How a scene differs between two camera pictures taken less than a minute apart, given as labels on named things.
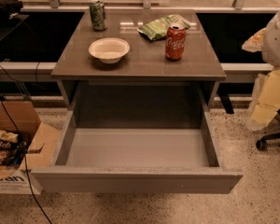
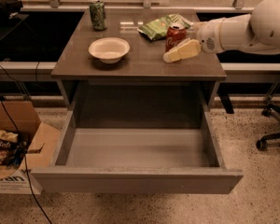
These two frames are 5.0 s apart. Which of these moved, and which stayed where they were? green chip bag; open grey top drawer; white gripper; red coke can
Moved: white gripper
Stayed: red coke can; green chip bag; open grey top drawer
